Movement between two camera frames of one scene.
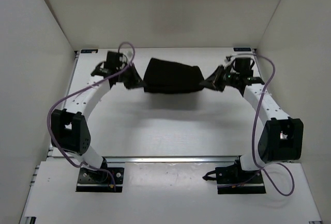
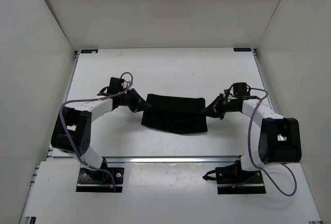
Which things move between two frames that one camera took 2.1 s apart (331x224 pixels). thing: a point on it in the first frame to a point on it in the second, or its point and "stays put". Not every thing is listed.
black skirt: (162, 76) to (178, 114)
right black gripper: (213, 81) to (214, 108)
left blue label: (89, 51) stays put
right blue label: (242, 49) stays put
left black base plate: (104, 179) stays put
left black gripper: (137, 81) to (139, 103)
